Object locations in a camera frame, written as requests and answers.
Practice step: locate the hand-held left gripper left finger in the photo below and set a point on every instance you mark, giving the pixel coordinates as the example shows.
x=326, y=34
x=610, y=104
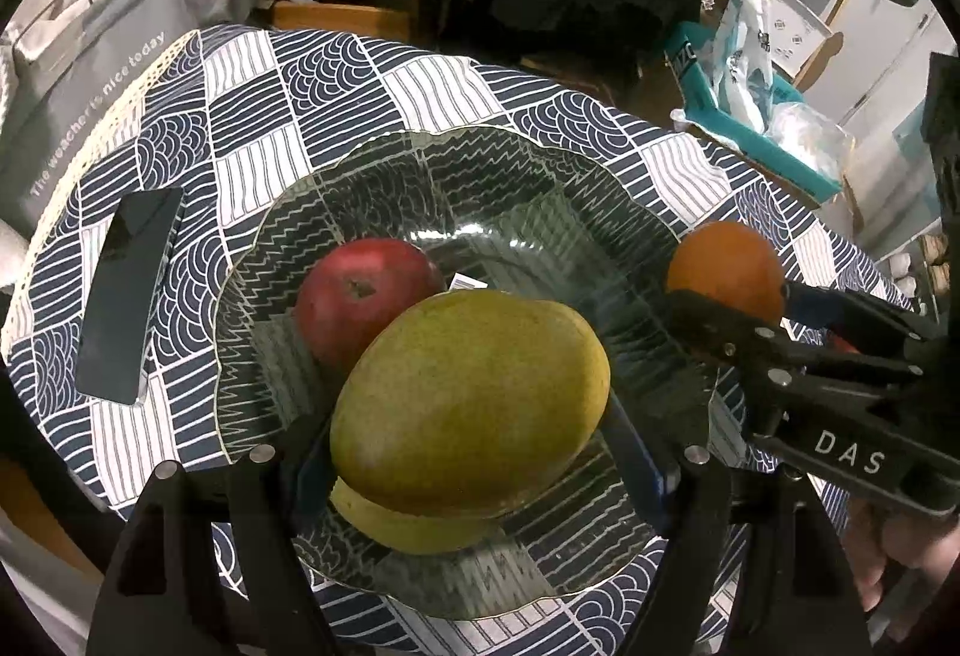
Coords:
x=309, y=461

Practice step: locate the person's right hand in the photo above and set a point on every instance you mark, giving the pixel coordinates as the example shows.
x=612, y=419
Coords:
x=907, y=558

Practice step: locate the ribbed glass plate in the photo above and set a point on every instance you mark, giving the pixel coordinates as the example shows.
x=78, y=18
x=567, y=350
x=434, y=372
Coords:
x=525, y=214

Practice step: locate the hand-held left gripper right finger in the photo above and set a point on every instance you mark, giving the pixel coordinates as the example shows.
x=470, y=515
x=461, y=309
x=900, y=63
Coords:
x=637, y=468

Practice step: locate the wooden drawer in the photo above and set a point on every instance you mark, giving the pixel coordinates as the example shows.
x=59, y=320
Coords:
x=337, y=19

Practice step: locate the red apple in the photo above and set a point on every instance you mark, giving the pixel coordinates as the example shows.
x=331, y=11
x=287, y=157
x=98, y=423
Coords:
x=352, y=304

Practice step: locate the grey tote bag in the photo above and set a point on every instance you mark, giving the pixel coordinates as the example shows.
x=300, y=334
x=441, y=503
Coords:
x=82, y=86

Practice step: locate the teal plastic box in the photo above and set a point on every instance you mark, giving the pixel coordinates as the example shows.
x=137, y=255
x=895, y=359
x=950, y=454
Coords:
x=750, y=139

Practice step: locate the clear plastic bag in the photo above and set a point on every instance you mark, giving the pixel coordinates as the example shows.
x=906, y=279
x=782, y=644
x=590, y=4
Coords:
x=814, y=139

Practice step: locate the black smartphone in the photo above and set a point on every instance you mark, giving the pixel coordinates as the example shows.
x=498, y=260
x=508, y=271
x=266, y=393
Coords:
x=127, y=296

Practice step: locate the large orange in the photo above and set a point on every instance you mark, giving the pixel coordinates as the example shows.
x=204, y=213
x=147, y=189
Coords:
x=724, y=266

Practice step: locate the white drawer box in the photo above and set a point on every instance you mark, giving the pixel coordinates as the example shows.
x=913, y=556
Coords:
x=799, y=26

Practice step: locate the white blue rice bag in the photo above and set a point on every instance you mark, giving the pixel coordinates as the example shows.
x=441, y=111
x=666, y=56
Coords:
x=746, y=26

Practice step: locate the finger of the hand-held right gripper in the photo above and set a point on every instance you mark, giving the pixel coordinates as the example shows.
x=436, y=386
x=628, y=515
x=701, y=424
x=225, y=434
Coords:
x=825, y=311
x=724, y=334

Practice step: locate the white fleece blanket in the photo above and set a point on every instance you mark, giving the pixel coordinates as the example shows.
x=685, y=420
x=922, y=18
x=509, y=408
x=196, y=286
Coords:
x=11, y=259

